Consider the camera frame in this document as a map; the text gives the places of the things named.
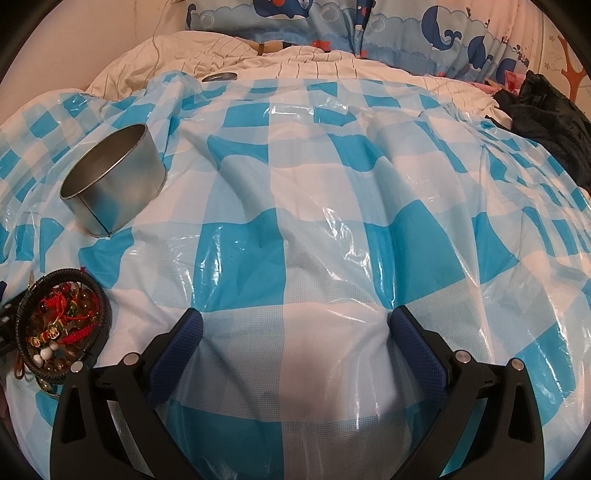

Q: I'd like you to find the pink cloth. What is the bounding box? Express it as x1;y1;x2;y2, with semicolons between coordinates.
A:
471;69;525;95

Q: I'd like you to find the pile of dark clothes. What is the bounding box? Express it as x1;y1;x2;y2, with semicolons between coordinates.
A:
496;69;591;191

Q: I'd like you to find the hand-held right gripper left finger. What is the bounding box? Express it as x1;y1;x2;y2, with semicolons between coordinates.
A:
50;307;206;480

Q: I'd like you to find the round silver metal tin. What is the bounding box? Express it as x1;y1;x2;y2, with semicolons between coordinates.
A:
60;123;167;237

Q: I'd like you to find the blue whale print curtain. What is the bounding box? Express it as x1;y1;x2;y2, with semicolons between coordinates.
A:
185;0;532;85

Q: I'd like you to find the blue white checked plastic sheet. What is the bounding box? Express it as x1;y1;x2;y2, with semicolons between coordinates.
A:
0;71;591;480

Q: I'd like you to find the pile of beaded bracelets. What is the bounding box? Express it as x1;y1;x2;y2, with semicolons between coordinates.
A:
16;270;112;393

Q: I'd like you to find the brown strap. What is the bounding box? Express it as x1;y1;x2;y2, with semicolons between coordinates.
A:
240;39;296;57

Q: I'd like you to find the white striped duvet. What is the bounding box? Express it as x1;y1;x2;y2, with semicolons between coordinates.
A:
0;31;513;134

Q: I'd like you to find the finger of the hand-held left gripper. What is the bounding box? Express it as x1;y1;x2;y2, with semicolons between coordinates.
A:
0;299;21;356

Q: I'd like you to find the white cable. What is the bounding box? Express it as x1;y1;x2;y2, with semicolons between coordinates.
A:
154;0;186;70

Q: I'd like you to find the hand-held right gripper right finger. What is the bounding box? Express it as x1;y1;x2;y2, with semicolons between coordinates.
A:
390;305;544;480

